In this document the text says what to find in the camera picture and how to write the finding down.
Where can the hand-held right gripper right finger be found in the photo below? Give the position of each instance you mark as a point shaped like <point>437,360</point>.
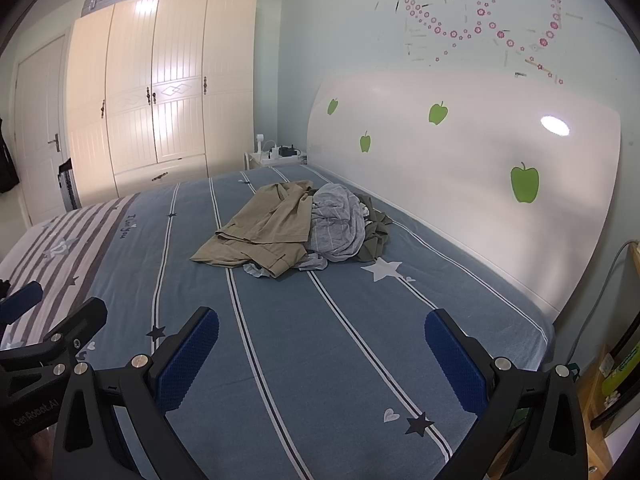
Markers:
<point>455,365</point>

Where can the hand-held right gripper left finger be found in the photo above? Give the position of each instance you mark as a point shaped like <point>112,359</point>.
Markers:
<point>190,360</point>

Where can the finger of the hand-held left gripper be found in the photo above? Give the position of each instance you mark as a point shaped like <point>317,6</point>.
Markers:
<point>75,325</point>
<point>20,301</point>

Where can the khaki pants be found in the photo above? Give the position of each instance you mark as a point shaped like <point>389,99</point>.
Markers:
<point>265,225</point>

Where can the bed with striped star sheet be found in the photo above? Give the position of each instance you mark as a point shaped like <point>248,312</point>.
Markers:
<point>310,360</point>

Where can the grey ribbed suitcase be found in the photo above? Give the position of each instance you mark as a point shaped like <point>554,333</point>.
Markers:
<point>69,190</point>

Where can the black jacket with white stripes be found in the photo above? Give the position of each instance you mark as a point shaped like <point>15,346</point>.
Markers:
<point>6,165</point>

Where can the olive green garment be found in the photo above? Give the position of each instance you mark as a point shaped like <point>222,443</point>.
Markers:
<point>375,240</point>

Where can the wooden shelf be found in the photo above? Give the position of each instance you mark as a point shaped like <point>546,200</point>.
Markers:
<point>595,440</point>

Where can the green box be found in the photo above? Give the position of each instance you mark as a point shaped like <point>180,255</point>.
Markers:
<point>622,370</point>

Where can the white headboard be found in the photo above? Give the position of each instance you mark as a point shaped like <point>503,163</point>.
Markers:
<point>450,185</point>

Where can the grey striped shirt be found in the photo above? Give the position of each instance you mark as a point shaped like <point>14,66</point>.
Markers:
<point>332,225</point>

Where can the white door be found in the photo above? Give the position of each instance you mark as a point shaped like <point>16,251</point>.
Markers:
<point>40,110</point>

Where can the green apple sticker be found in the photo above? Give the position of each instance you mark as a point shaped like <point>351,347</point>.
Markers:
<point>524,185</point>
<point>332,106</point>
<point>365,142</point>
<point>438,113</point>

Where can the white nightstand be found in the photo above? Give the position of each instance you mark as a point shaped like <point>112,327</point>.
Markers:
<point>255,161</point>

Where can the white desk fan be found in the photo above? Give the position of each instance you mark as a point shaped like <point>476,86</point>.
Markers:
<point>259,141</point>

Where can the black charger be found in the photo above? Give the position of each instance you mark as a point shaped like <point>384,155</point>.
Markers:
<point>287,151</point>

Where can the cream wardrobe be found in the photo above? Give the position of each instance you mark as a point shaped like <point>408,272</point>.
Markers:
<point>175,60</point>

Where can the pink flower wall decals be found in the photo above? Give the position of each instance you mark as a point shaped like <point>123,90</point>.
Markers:
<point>543,41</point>

